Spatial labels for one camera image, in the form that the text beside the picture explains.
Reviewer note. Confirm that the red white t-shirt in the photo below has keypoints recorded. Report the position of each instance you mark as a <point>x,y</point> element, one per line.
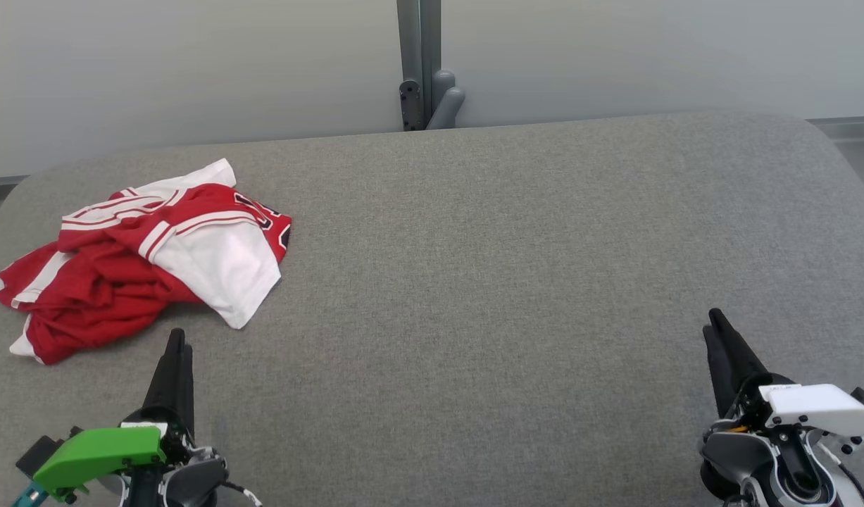
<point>220,260</point>

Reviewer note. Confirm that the teal left camera connector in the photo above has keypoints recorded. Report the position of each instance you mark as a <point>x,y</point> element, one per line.
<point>29,496</point>

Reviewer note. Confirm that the grey fabric sofa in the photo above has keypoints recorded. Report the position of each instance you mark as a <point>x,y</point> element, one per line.
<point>516,282</point>

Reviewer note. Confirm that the red shorts white stripes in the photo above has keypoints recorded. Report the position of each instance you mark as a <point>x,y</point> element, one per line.
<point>86,310</point>

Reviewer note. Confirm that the black perforated hinge plate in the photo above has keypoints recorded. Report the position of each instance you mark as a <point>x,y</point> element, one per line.
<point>410,105</point>

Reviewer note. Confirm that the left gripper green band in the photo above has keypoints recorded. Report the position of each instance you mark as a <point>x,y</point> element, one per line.
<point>101,454</point>

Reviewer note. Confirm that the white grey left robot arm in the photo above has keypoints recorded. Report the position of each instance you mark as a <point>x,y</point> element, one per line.
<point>192,482</point>

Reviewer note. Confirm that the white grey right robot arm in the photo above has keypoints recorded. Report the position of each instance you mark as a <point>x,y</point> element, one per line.
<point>734,451</point>

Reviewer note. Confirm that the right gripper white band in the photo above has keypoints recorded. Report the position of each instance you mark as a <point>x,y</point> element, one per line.
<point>819,408</point>

